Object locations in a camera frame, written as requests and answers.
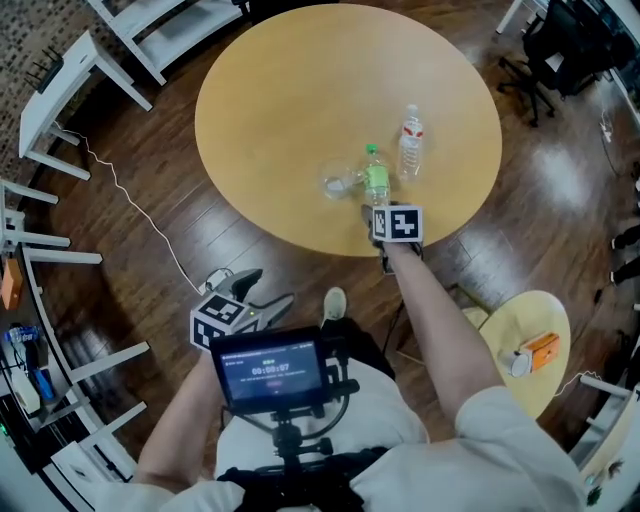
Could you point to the person's white shirt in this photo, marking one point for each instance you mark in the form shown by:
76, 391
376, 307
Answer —
500, 460

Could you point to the red label plastic bottle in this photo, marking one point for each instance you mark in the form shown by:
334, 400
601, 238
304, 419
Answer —
411, 145

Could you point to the orange box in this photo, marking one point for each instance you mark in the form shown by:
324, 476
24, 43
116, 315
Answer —
545, 350

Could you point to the white cup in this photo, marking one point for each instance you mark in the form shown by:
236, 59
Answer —
516, 363

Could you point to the clear glass cup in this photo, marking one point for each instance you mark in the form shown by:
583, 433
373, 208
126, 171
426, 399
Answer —
337, 180

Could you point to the white shelf frame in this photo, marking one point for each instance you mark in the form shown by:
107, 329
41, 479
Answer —
165, 40

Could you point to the green potted plant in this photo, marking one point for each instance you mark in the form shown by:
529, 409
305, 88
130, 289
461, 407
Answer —
605, 482

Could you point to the small round wooden table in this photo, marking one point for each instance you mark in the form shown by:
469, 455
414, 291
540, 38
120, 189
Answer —
510, 315

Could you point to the person's right forearm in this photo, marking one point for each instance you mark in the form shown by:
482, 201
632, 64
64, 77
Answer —
440, 340

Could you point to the white shelf unit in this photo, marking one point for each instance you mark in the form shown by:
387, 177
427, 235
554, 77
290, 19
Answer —
110, 360

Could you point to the white desk wooden top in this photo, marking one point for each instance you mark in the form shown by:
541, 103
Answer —
605, 387

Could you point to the black monitor screen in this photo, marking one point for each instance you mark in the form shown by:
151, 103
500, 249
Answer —
270, 370

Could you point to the white power adapter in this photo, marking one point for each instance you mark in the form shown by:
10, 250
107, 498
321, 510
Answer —
216, 280

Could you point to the black router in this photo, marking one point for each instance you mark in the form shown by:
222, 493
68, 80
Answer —
50, 75

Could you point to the blue bottle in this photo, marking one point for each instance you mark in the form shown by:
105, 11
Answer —
22, 333

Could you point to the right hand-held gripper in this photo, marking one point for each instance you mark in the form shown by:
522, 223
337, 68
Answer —
400, 225

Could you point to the green label plastic bottle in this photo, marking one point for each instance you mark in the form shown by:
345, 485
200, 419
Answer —
376, 175

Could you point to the black office chair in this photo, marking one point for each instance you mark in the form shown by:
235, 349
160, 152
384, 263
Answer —
560, 45

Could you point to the large oval wooden table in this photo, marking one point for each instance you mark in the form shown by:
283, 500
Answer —
300, 100

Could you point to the flat orange carton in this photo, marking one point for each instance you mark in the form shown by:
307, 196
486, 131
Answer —
11, 285

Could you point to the person's black trouser leg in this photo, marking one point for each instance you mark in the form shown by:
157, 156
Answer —
360, 345

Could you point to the person's left forearm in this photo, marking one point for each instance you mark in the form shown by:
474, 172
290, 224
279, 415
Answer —
175, 425

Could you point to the person's white shoe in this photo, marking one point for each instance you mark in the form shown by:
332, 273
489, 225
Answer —
334, 305

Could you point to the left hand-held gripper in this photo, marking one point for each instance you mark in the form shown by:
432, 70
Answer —
220, 320

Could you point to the black monitor mount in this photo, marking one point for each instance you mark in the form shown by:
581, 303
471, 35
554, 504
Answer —
287, 440

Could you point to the black chest harness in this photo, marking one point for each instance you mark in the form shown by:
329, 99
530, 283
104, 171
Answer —
290, 485

